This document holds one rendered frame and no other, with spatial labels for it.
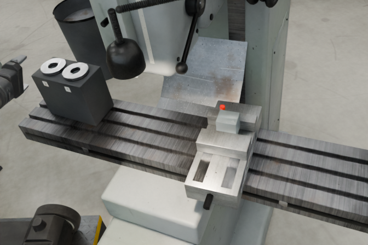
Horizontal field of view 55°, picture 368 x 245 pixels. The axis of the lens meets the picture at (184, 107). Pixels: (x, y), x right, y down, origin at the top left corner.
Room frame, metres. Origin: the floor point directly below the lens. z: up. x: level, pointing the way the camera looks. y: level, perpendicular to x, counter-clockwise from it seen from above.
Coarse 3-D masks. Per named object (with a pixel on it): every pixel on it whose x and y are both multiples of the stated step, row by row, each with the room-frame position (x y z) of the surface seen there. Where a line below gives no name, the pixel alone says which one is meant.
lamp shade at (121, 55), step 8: (128, 40) 0.57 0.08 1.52; (112, 48) 0.56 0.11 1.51; (120, 48) 0.55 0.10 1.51; (128, 48) 0.55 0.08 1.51; (136, 48) 0.56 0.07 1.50; (112, 56) 0.54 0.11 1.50; (120, 56) 0.54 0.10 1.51; (128, 56) 0.54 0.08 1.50; (136, 56) 0.55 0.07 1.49; (112, 64) 0.54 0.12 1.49; (120, 64) 0.54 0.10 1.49; (128, 64) 0.54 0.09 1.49; (136, 64) 0.54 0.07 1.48; (144, 64) 0.56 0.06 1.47; (112, 72) 0.54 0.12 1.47; (120, 72) 0.53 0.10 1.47; (128, 72) 0.53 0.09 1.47; (136, 72) 0.54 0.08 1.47
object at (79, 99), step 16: (48, 64) 1.07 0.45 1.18; (64, 64) 1.05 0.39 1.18; (80, 64) 1.03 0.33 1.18; (48, 80) 0.99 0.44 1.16; (64, 80) 0.97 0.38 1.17; (80, 80) 0.95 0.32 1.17; (96, 80) 0.98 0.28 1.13; (48, 96) 1.01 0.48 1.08; (64, 96) 0.97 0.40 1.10; (80, 96) 0.92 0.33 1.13; (96, 96) 0.96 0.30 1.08; (64, 112) 0.99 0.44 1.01; (80, 112) 0.94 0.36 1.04; (96, 112) 0.94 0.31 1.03
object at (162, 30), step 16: (96, 0) 0.76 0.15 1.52; (128, 0) 0.72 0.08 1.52; (144, 0) 0.70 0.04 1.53; (96, 16) 0.77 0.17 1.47; (144, 16) 0.71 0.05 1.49; (160, 16) 0.69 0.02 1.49; (176, 16) 0.73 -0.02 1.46; (192, 16) 0.81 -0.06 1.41; (144, 32) 0.71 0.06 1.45; (160, 32) 0.69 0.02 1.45; (176, 32) 0.72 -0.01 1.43; (144, 48) 0.72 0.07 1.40; (160, 48) 0.69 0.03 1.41; (176, 48) 0.71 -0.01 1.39; (192, 48) 0.79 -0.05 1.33; (160, 64) 0.70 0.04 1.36; (176, 64) 0.70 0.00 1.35
